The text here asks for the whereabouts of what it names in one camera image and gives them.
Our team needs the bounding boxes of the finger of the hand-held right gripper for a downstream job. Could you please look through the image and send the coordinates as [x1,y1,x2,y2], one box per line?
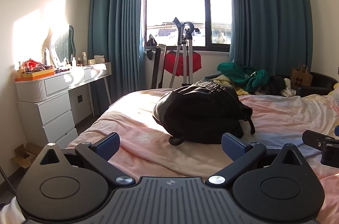
[302,129,339,166]

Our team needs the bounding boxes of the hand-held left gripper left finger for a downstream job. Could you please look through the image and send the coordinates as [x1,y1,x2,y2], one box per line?
[34,132,135,186]

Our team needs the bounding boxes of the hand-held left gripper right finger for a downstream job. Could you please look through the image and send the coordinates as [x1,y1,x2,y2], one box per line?
[207,132,309,186]

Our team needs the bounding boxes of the black pants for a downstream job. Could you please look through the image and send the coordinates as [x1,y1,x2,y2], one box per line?
[152,80,255,146]

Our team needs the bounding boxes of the pastel tie-dye duvet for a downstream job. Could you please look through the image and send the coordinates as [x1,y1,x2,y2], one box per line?
[0,88,339,224]

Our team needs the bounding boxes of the yellow cloth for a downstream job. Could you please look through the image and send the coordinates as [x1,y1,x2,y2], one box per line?
[234,88,253,96]

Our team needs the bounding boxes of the black leather sofa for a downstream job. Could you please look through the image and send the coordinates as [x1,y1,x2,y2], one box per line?
[275,71,339,98]

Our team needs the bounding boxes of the white garment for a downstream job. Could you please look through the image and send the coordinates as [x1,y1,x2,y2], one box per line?
[280,78,297,97]

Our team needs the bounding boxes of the brown paper bag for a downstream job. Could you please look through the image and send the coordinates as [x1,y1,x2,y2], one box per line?
[290,62,313,91]

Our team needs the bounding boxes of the white chest of drawers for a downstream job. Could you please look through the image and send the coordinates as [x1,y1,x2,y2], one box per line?
[15,72,79,149]

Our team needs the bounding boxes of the cream knit garment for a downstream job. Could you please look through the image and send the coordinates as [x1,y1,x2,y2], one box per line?
[213,75,234,87]

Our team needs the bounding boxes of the black garment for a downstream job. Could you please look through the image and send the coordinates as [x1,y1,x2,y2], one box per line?
[254,75,288,96]

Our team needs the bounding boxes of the green garment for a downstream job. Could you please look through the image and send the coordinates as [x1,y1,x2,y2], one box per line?
[217,62,270,93]

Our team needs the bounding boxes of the white vanity desk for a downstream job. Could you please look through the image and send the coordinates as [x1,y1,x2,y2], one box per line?
[68,62,112,118]

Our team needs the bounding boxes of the cardboard box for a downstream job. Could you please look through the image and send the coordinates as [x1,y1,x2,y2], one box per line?
[11,143,43,169]

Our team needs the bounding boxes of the red cloth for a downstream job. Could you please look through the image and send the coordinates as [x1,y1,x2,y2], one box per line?
[164,50,202,77]

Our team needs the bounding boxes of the orange box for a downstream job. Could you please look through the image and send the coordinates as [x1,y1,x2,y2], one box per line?
[15,69,55,82]

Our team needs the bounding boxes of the garment steamer stand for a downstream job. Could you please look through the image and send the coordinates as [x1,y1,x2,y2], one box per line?
[169,17,200,88]

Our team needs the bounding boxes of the metal chair leg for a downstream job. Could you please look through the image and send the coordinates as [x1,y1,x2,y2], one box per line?
[0,165,17,196]

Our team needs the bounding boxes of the silver spray can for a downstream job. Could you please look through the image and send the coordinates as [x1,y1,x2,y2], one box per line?
[43,47,51,66]

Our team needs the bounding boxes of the wavy white framed mirror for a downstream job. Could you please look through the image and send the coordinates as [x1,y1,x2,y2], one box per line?
[49,25,76,69]

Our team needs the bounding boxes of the red box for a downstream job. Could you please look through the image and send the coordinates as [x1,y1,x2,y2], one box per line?
[25,58,41,69]

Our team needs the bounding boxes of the small black cloth item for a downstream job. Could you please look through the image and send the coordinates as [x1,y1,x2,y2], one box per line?
[146,34,159,61]

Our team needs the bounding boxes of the teal curtain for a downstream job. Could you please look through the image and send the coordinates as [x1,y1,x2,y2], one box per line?
[227,0,314,81]
[87,0,147,117]

